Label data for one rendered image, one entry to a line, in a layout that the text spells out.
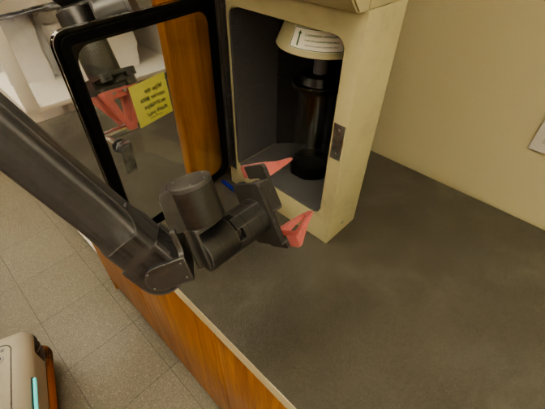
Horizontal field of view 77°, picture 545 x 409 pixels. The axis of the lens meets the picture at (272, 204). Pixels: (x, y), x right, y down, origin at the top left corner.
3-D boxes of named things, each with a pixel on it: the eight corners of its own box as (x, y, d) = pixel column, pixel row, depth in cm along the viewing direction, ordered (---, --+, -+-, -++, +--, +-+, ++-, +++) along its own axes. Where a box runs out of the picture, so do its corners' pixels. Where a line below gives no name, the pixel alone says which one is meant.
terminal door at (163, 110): (229, 170, 88) (213, -9, 61) (131, 243, 70) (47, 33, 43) (227, 169, 89) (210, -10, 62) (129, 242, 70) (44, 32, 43)
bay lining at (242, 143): (300, 127, 100) (311, -15, 76) (379, 165, 87) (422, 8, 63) (238, 162, 87) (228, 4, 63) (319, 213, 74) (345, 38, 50)
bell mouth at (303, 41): (315, 23, 73) (317, -7, 70) (388, 43, 65) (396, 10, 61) (255, 42, 64) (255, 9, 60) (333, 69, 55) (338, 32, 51)
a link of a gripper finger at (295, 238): (315, 184, 54) (273, 213, 49) (329, 223, 56) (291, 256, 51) (287, 186, 59) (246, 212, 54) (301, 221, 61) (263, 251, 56)
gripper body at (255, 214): (265, 178, 48) (225, 202, 44) (291, 239, 51) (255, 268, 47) (240, 180, 53) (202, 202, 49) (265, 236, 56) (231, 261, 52)
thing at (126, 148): (139, 170, 61) (132, 142, 58) (129, 175, 60) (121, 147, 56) (132, 165, 62) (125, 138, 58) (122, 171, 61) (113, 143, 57)
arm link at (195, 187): (157, 260, 51) (152, 294, 43) (122, 191, 46) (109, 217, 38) (233, 232, 52) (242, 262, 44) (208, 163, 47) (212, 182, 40)
